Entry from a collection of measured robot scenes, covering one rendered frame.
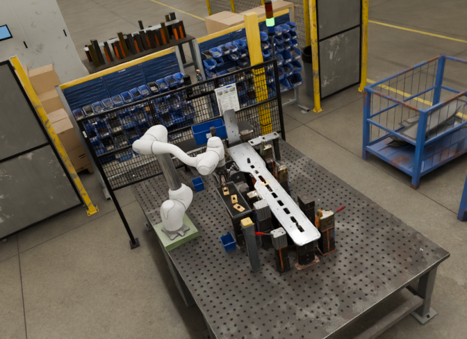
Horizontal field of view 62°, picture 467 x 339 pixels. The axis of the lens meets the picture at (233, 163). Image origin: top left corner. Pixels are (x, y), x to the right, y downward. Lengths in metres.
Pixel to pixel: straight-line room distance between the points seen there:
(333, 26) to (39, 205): 4.40
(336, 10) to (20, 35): 6.17
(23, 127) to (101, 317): 2.07
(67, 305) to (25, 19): 6.30
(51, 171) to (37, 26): 4.88
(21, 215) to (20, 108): 1.29
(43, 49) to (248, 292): 7.50
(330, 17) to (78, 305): 4.60
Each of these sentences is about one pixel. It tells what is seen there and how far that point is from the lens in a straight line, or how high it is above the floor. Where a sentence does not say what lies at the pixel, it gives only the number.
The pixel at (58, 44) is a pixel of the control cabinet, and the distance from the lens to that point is 9.30.
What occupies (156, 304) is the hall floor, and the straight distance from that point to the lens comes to 3.84.
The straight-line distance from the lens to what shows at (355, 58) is 6.33.
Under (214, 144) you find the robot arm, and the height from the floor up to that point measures 1.59.
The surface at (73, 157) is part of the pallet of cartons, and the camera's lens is 5.77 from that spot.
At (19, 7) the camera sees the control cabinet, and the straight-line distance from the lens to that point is 9.15.
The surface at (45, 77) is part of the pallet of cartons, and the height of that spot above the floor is 0.97.
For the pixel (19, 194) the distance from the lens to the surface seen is 4.93.
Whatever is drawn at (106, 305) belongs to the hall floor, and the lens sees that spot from 4.05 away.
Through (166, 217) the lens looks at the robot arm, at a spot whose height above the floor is 0.95.
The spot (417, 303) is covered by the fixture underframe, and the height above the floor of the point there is 0.23.
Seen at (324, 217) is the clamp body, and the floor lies 1.06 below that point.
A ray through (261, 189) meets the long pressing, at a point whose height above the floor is 1.00.
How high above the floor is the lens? 2.93
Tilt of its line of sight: 35 degrees down
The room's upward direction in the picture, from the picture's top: 12 degrees counter-clockwise
